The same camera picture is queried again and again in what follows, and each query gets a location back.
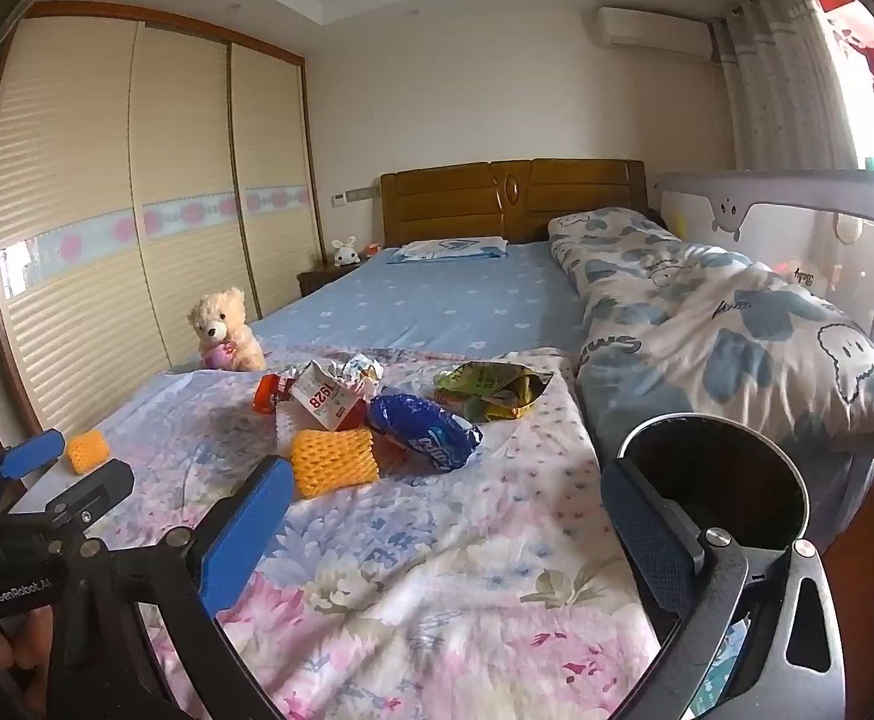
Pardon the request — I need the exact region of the small orange red packet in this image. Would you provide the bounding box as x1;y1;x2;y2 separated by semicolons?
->
253;373;295;415

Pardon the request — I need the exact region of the person's left hand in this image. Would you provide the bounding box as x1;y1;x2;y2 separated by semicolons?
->
0;606;57;692

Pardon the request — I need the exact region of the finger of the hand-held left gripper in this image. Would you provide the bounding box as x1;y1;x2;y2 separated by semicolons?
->
0;427;67;492
9;460;136;537

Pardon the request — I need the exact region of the dark wooden nightstand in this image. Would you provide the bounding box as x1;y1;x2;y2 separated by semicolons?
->
298;262;363;299

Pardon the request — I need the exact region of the brown wooden headboard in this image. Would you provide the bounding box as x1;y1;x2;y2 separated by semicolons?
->
380;159;648;247

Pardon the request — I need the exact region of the grey bed guard rail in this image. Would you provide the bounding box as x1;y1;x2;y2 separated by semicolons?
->
654;169;874;361

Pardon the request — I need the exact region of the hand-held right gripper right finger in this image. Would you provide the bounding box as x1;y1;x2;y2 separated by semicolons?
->
600;457;869;720

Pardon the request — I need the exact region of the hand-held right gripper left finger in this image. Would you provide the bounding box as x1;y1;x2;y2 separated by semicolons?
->
54;456;295;720

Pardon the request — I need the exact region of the small yellow foam fruit net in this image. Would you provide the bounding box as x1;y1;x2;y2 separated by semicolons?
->
66;431;112;475

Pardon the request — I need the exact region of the green yellow snack bag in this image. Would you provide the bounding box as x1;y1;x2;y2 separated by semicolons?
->
433;361;555;422

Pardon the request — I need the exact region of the beige teddy bear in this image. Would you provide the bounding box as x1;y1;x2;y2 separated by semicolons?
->
187;287;267;373

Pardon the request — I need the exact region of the white round bin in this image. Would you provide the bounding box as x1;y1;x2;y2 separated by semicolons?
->
617;412;813;616

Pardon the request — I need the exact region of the white air conditioner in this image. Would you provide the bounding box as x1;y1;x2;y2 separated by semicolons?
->
596;6;714;61

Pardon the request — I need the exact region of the blue cloud print duvet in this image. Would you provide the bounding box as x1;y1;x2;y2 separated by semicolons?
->
546;208;874;458

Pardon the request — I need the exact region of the blue snack bag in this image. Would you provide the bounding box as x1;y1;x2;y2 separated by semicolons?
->
368;394;484;475

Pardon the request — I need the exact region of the magazine under bin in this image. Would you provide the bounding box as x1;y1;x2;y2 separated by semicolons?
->
695;615;753;720

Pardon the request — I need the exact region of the beige sliding door wardrobe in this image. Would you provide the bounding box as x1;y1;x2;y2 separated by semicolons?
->
0;0;325;436

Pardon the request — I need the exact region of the white paper wrapper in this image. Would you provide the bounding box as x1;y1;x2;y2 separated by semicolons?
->
279;355;387;432

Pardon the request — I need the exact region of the light blue bedsheet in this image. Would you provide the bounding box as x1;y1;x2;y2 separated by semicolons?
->
245;240;595;361

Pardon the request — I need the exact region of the grey patterned curtain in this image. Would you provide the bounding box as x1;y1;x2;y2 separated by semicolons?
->
714;0;858;173

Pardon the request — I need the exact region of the blue white pillow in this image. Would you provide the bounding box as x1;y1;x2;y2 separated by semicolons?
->
386;236;510;265

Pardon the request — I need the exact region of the pink floral blanket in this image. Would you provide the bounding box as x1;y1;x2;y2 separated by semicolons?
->
17;349;678;720

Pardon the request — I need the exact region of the large yellow foam fruit net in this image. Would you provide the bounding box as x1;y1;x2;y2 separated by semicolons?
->
289;426;380;500

